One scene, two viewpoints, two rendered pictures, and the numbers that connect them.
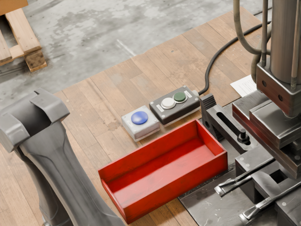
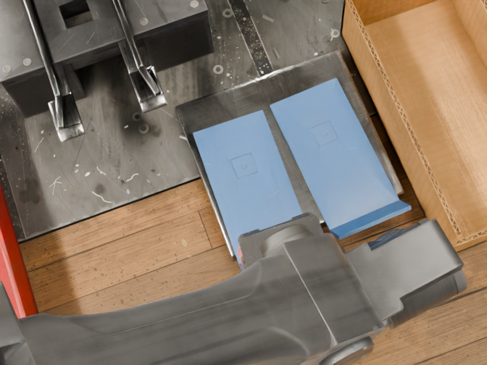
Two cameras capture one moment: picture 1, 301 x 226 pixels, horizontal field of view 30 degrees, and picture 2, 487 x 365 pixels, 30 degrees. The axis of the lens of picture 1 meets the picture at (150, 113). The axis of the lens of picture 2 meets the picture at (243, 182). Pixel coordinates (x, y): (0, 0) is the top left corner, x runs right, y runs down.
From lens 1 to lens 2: 50 cm
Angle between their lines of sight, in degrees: 44
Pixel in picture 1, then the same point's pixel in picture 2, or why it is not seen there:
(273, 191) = (108, 30)
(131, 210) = not seen: hidden behind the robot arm
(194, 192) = (18, 206)
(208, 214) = (80, 189)
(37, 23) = not seen: outside the picture
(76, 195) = (216, 337)
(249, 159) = (14, 55)
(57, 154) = (114, 354)
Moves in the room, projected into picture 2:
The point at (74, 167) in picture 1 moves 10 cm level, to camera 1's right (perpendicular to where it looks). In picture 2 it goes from (148, 320) to (161, 129)
